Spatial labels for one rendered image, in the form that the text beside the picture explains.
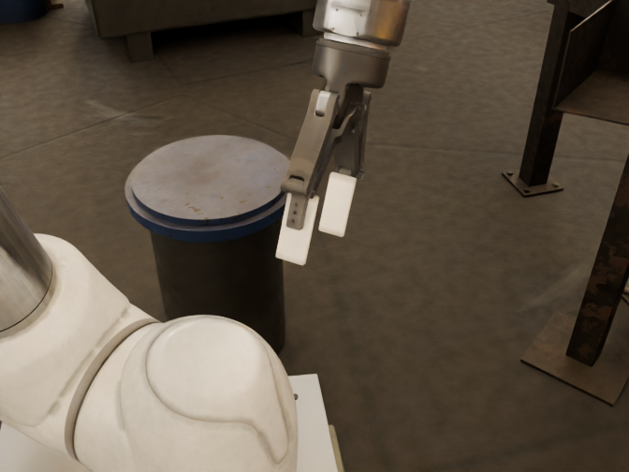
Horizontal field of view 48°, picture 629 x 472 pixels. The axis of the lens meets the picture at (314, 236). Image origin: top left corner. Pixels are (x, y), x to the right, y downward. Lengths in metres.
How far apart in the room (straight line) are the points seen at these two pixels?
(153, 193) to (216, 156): 0.16
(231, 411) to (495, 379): 1.02
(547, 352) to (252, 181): 0.75
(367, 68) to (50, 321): 0.37
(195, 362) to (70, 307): 0.13
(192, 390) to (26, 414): 0.18
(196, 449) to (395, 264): 1.25
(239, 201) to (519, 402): 0.70
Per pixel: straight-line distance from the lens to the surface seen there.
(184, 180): 1.31
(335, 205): 0.80
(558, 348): 1.64
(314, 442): 0.88
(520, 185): 2.13
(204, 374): 0.59
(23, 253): 0.61
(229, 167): 1.34
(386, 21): 0.68
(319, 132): 0.65
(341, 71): 0.68
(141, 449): 0.62
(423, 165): 2.18
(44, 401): 0.68
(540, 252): 1.90
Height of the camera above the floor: 1.13
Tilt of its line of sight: 37 degrees down
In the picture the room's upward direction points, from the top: straight up
